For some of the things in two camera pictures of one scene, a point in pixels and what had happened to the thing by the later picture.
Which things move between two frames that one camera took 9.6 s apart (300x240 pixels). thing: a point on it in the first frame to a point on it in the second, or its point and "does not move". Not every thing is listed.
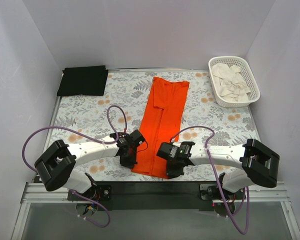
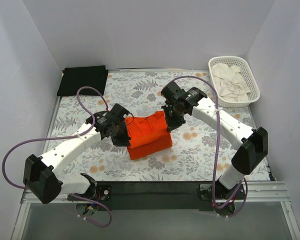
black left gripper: x=127 y=160 to x=122 y=135
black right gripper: x=172 y=169 to x=172 y=118
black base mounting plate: x=158 y=195 does not move
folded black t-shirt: x=83 y=80 does not move
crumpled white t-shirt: x=231 y=83 does not move
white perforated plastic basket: x=232 y=82 does not move
